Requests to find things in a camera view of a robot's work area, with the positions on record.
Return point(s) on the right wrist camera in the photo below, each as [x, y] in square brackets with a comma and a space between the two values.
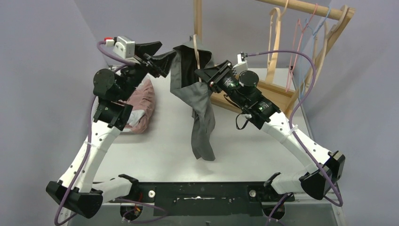
[241, 64]

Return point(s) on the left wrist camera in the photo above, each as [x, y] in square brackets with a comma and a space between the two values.
[122, 46]

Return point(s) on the grey pleated skirt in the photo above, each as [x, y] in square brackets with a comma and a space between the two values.
[186, 85]

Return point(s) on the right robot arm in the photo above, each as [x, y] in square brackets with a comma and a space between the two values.
[322, 167]

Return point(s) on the white garment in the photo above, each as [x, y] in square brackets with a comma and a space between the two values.
[135, 117]

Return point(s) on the wooden hanger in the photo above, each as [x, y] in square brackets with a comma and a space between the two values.
[274, 40]
[196, 50]
[323, 51]

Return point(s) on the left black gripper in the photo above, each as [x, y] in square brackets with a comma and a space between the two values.
[152, 64]

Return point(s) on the wooden hanger rack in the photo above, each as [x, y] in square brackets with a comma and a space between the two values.
[283, 97]

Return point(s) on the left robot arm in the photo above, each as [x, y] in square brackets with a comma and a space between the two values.
[75, 190]

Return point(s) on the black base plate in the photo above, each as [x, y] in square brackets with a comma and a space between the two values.
[204, 198]

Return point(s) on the pink garment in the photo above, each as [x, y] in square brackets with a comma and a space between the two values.
[143, 98]

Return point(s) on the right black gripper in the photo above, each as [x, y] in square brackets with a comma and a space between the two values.
[215, 76]

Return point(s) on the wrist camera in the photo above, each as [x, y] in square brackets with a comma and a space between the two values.
[241, 64]
[122, 46]

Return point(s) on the wooden hanger at rack end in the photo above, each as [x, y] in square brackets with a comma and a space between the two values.
[323, 51]

